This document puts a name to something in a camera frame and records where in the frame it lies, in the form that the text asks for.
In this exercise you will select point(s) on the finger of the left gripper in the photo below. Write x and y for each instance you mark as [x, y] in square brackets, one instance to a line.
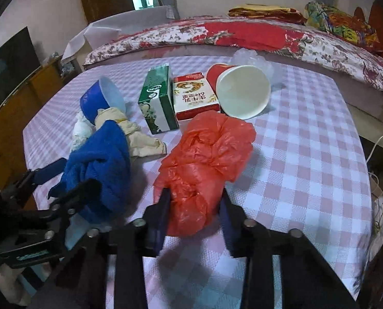
[42, 175]
[76, 200]

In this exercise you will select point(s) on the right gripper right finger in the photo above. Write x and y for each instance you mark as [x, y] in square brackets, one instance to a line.
[232, 217]

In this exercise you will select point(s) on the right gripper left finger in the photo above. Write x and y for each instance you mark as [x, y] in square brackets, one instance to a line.
[156, 217]

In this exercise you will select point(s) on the blue knitted cloth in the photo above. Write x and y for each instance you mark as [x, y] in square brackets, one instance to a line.
[104, 157]

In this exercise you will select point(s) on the white tissue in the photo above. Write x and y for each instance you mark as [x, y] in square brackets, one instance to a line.
[82, 131]

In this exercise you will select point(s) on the red plastic bag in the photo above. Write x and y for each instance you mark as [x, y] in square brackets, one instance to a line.
[214, 149]

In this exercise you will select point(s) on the beige cloth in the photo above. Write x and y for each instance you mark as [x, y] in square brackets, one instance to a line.
[140, 144]

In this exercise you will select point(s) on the blue plastic cup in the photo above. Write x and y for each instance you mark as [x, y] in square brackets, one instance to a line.
[101, 95]

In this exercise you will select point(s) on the green carton box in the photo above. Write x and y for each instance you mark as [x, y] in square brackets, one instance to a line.
[156, 100]

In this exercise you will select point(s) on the red white carton box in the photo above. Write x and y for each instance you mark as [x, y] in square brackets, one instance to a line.
[192, 94]

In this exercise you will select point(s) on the red paper cup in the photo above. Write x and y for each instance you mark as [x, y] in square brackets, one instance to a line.
[243, 92]

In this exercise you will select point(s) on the clear plastic bag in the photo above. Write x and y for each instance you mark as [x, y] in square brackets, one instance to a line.
[272, 70]

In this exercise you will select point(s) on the wooden tv cabinet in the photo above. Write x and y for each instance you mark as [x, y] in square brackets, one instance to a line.
[17, 111]

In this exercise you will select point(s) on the pink checkered tablecloth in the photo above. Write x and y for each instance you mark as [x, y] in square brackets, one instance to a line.
[307, 171]

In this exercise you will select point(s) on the black television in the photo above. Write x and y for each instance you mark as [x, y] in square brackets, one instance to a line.
[18, 60]

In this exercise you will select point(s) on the white covered furniture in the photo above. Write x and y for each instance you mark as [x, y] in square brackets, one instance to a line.
[108, 29]

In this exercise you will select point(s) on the floral red bed quilt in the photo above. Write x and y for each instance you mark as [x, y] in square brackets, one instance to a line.
[303, 43]

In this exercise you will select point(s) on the folded yellow red blanket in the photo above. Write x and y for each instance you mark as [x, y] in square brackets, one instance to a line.
[265, 12]

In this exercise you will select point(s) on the colourful pillow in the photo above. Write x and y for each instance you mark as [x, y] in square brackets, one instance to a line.
[354, 30]

